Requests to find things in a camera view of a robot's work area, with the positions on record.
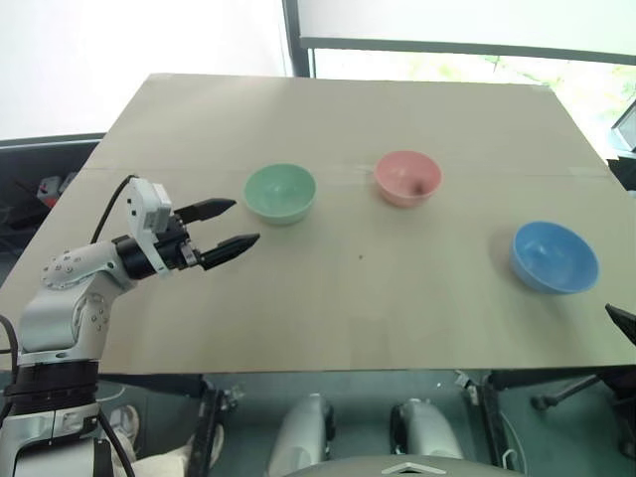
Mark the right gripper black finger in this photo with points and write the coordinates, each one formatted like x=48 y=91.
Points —
x=627 y=323

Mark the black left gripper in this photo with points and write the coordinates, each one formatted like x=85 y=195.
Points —
x=175 y=246

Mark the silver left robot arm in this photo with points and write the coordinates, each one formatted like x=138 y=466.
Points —
x=49 y=318

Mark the green bowl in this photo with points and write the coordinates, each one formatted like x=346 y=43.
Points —
x=280 y=194

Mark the black office chair base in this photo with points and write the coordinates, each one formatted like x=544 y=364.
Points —
x=564 y=395

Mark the blue bowl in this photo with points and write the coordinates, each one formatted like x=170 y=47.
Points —
x=554 y=258

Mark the black table leg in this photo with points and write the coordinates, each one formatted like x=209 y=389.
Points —
x=491 y=422
x=206 y=422

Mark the red and white tool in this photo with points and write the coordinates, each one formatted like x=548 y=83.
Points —
x=52 y=189

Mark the pink-red bowl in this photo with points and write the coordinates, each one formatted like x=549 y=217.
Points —
x=408 y=179

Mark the dark side bench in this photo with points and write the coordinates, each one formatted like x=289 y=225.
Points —
x=30 y=159

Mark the bystander's white shoe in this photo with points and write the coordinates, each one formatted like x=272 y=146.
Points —
x=126 y=425

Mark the silver left robot leg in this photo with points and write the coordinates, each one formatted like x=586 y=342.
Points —
x=303 y=432

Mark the silver robot leg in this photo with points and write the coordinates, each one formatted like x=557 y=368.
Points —
x=303 y=432
x=427 y=427

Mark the silver right robot leg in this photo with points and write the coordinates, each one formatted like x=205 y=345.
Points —
x=427 y=427

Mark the bystander's beige trouser leg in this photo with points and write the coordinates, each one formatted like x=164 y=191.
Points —
x=164 y=459

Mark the white roller blind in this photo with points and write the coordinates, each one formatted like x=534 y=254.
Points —
x=447 y=20

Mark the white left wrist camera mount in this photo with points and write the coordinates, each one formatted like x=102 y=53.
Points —
x=144 y=208

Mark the black window frame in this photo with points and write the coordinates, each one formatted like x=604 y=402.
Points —
x=291 y=35

